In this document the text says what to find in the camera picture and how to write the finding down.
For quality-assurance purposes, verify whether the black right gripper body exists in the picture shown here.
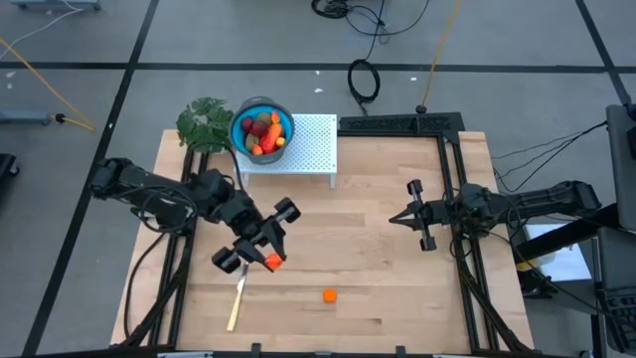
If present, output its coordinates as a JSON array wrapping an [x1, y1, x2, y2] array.
[[405, 178, 452, 253]]

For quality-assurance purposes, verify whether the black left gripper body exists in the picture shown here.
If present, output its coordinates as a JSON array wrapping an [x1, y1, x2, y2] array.
[[211, 190, 303, 276]]

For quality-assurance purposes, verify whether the blue bowl grey rim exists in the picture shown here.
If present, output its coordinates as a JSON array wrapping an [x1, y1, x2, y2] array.
[[229, 95, 296, 166]]

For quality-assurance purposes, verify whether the white perforated metal shelf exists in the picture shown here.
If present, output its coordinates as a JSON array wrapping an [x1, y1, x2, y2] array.
[[233, 112, 340, 191]]

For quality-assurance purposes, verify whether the green potted plant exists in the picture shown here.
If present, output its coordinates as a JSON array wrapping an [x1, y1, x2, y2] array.
[[175, 95, 238, 155]]

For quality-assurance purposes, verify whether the black keyboard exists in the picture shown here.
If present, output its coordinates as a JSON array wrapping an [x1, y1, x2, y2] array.
[[595, 285, 636, 355]]

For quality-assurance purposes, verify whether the black floor object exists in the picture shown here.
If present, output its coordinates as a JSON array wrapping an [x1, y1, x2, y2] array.
[[0, 152, 22, 179]]

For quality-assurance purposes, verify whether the grey floor bar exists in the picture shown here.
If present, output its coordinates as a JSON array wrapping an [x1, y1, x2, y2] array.
[[0, 109, 52, 126]]

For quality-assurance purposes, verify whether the grey cart base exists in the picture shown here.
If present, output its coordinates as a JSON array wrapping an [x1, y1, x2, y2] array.
[[10, 0, 102, 12]]

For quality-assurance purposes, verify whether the knife with cream handle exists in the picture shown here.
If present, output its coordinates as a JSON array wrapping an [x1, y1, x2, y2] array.
[[226, 261, 250, 333]]

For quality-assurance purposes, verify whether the black aluminium frame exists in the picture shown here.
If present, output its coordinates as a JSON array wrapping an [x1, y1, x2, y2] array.
[[109, 111, 537, 358]]

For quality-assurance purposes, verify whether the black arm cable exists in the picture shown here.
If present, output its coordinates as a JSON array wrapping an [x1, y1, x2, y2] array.
[[122, 229, 169, 340]]

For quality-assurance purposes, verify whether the black cable loop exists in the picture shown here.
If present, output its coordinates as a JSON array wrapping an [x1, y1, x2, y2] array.
[[346, 58, 383, 103]]

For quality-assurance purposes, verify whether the yellow hanging cable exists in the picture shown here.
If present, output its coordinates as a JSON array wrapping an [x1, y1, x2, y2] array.
[[419, 0, 462, 115]]

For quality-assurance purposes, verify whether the black floor cable bundle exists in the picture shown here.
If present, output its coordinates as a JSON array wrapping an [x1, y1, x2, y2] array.
[[310, 0, 431, 62]]

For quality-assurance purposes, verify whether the yellow floor cable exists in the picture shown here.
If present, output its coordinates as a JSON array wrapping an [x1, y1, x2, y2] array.
[[0, 37, 96, 132]]

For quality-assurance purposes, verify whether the white floor cable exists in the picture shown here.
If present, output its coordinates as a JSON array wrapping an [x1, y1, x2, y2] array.
[[0, 7, 84, 50]]

